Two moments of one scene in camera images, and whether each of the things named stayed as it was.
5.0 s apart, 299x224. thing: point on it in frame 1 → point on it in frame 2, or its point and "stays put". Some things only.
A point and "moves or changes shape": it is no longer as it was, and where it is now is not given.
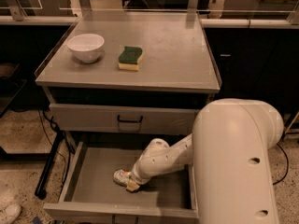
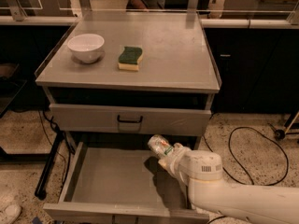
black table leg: x=41 y=190 stays put
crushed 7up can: x=121 y=176 moves or changes shape
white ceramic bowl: x=86 y=48 stays put
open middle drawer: x=90 y=194 stays put
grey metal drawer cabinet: x=108 y=116 stays put
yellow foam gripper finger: x=132 y=186 → x=183 y=162
